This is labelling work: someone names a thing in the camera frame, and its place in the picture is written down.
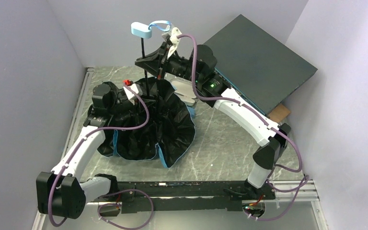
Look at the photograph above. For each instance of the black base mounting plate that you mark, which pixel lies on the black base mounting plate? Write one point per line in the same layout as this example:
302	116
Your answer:
187	195

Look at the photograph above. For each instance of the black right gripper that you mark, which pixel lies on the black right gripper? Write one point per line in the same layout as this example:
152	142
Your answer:
164	58

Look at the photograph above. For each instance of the light blue folding umbrella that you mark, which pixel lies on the light blue folding umbrella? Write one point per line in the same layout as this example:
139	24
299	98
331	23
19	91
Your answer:
170	130

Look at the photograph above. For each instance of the brown wooden board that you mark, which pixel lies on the brown wooden board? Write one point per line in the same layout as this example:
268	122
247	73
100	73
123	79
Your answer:
279	113

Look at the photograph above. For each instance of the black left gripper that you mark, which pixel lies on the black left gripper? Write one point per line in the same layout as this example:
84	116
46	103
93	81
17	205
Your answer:
120	97

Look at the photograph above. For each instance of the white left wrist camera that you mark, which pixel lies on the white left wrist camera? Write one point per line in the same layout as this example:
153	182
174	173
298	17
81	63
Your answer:
132	91

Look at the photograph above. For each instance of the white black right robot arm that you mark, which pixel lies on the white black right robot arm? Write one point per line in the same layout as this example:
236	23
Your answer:
221	95

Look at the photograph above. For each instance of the dark grey network switch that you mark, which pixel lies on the dark grey network switch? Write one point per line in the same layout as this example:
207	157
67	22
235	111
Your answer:
260	67

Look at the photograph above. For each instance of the aluminium front rail frame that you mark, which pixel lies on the aluminium front rail frame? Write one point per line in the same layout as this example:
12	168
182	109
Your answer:
285	191

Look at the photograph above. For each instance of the mint green umbrella case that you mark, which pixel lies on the mint green umbrella case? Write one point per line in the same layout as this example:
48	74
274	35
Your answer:
184	91

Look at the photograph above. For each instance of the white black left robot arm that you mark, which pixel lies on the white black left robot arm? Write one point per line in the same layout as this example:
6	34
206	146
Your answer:
60	194

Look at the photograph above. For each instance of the aluminium left side rail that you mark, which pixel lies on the aluminium left side rail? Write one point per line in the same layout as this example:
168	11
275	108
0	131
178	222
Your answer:
72	134

